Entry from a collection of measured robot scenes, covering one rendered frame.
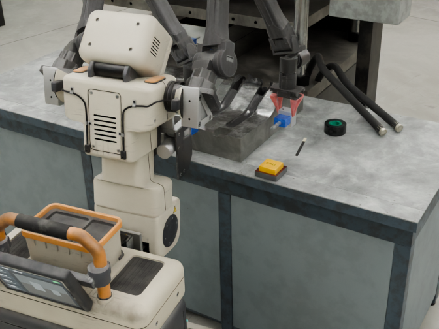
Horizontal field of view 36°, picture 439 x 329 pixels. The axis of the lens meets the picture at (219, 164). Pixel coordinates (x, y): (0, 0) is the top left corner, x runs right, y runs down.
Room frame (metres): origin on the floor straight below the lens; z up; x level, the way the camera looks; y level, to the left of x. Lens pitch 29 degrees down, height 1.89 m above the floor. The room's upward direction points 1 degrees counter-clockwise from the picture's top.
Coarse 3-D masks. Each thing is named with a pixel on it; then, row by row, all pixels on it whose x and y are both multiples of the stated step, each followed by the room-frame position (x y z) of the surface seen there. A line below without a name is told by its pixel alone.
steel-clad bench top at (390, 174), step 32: (32, 64) 3.01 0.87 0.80; (0, 96) 2.62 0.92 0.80; (32, 96) 2.61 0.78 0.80; (288, 128) 2.25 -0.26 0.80; (320, 128) 2.24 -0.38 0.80; (352, 128) 2.23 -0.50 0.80; (416, 128) 2.22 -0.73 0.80; (192, 160) 2.01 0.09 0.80; (224, 160) 2.01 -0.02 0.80; (256, 160) 2.00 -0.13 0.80; (288, 160) 2.00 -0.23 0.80; (320, 160) 1.99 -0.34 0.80; (352, 160) 1.99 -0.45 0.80; (384, 160) 1.98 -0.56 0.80; (416, 160) 1.98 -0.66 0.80; (320, 192) 1.78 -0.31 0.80; (352, 192) 1.78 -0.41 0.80; (384, 192) 1.77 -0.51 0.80; (416, 192) 1.77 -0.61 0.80
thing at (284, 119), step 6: (282, 108) 2.07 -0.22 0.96; (288, 108) 2.07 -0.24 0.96; (282, 114) 2.05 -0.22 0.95; (288, 114) 2.04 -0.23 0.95; (276, 120) 2.02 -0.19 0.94; (282, 120) 2.01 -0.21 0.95; (288, 120) 2.02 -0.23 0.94; (294, 120) 2.05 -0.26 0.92; (276, 126) 1.98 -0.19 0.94; (282, 126) 2.01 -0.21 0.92; (288, 126) 2.04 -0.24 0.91
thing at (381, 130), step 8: (328, 80) 2.49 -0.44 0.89; (336, 80) 2.45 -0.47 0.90; (336, 88) 2.43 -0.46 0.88; (344, 88) 2.40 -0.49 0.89; (344, 96) 2.37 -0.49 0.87; (352, 96) 2.35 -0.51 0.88; (352, 104) 2.32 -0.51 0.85; (360, 104) 2.30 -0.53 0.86; (360, 112) 2.28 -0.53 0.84; (368, 112) 2.26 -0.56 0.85; (368, 120) 2.23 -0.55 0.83; (376, 120) 2.21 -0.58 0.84; (376, 128) 2.18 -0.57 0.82; (384, 128) 2.17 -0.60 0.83
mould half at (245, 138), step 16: (224, 80) 2.40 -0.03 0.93; (224, 96) 2.32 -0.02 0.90; (240, 96) 2.30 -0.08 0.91; (224, 112) 2.22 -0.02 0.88; (240, 112) 2.21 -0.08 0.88; (256, 112) 2.20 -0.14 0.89; (272, 112) 2.19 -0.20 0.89; (208, 128) 2.08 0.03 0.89; (240, 128) 2.07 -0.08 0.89; (256, 128) 2.08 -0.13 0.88; (192, 144) 2.09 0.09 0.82; (208, 144) 2.06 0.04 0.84; (224, 144) 2.02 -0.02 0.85; (240, 144) 1.99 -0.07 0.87; (256, 144) 2.08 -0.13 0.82; (240, 160) 1.99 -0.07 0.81
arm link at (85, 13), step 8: (88, 0) 2.00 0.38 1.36; (96, 0) 2.01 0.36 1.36; (104, 0) 2.03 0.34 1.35; (88, 8) 1.98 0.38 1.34; (96, 8) 2.00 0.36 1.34; (80, 16) 2.00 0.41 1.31; (88, 16) 1.97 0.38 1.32; (80, 24) 1.96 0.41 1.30; (80, 32) 1.98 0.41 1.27; (80, 40) 1.88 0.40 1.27
